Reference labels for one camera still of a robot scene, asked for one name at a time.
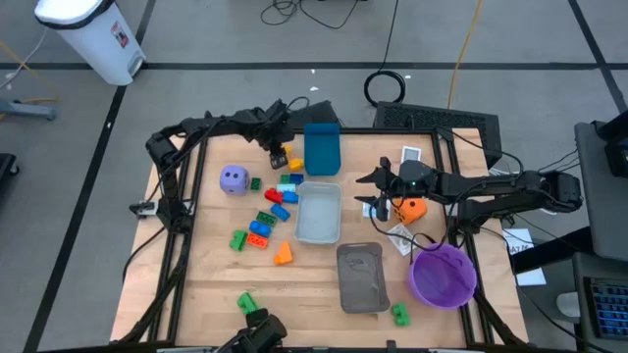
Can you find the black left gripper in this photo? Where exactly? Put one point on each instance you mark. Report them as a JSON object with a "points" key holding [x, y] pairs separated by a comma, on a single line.
{"points": [[267, 125]]}

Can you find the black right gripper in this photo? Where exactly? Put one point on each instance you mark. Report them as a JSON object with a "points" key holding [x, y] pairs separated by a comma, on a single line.
{"points": [[417, 176]]}

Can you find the small yellow toy brick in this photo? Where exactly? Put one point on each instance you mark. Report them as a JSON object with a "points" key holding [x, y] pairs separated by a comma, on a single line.
{"points": [[288, 149]]}

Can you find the teal playing cards box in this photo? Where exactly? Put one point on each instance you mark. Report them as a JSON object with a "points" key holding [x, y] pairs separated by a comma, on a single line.
{"points": [[368, 211]]}

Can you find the red toy brick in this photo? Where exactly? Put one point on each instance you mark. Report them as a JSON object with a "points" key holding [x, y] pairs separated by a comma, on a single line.
{"points": [[273, 195]]}

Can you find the orange foam die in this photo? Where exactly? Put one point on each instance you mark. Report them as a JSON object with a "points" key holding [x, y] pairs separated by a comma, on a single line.
{"points": [[412, 212]]}

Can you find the purple foam die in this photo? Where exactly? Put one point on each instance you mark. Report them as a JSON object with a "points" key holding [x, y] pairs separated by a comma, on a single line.
{"points": [[233, 181]]}

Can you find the orange toy brick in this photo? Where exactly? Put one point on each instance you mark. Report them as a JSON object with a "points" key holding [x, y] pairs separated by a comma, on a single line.
{"points": [[257, 240]]}

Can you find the large green peg block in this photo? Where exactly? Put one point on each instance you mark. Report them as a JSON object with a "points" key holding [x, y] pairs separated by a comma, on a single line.
{"points": [[247, 302], [238, 240], [401, 315]]}

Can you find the large orange peg block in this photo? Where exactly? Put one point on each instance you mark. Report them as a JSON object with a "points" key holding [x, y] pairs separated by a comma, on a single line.
{"points": [[283, 255]]}

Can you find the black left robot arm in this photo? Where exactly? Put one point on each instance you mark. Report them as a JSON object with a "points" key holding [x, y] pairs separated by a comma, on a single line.
{"points": [[162, 147]]}

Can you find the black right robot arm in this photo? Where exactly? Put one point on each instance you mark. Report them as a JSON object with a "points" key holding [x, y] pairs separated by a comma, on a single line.
{"points": [[490, 185]]}

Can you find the light cyan toy brick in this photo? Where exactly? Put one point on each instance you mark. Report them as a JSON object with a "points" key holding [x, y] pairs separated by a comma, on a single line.
{"points": [[284, 187]]}

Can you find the small green toy brick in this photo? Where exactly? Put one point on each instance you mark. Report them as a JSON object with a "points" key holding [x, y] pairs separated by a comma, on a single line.
{"points": [[255, 184]]}

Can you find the teal plastic bin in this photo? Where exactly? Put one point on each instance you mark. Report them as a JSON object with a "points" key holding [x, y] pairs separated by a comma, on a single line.
{"points": [[321, 152]]}

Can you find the black box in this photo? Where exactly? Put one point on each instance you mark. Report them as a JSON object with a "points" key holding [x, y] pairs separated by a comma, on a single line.
{"points": [[319, 115]]}

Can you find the white plastic bin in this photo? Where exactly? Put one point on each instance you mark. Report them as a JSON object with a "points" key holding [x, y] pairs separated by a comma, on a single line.
{"points": [[319, 216]]}

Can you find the grey translucent plastic bin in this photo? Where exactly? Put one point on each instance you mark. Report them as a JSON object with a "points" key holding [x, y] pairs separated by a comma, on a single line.
{"points": [[363, 279]]}

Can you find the black perforated computer case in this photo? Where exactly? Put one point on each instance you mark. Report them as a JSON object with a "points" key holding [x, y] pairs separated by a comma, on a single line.
{"points": [[441, 120]]}

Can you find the purple plastic bucket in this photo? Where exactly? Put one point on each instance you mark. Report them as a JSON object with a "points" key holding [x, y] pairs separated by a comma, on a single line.
{"points": [[441, 279]]}

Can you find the white paper sheet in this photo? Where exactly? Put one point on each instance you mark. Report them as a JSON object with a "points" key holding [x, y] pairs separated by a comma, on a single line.
{"points": [[532, 277]]}

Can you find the black desk leg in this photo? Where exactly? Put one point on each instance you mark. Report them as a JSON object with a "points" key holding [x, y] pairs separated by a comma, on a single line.
{"points": [[549, 252]]}

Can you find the white pedal trash can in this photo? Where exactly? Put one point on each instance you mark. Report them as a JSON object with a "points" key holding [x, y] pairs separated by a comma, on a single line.
{"points": [[93, 39]]}

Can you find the white computer mouse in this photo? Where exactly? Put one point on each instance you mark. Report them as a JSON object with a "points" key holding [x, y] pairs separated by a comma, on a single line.
{"points": [[568, 305]]}

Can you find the grey stand base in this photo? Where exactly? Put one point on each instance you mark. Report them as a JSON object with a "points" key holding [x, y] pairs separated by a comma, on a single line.
{"points": [[29, 109]]}

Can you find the laptop with lit keyboard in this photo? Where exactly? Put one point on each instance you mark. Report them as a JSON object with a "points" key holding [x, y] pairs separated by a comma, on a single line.
{"points": [[608, 309]]}

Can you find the black floor object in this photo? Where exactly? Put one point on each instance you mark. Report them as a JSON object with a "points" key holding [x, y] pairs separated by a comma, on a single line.
{"points": [[6, 166]]}

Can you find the black aluminium table frame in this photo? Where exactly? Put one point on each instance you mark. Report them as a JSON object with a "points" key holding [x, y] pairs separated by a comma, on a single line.
{"points": [[382, 131]]}

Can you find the black frame clamp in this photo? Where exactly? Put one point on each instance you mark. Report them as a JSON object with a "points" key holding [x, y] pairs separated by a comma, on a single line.
{"points": [[391, 345]]}

